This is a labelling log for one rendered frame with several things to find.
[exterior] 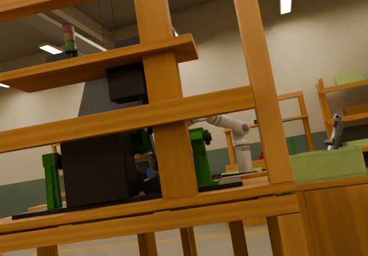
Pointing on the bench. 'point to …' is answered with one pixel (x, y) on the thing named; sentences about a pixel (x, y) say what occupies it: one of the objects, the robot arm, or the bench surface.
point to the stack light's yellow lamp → (69, 37)
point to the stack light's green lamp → (69, 46)
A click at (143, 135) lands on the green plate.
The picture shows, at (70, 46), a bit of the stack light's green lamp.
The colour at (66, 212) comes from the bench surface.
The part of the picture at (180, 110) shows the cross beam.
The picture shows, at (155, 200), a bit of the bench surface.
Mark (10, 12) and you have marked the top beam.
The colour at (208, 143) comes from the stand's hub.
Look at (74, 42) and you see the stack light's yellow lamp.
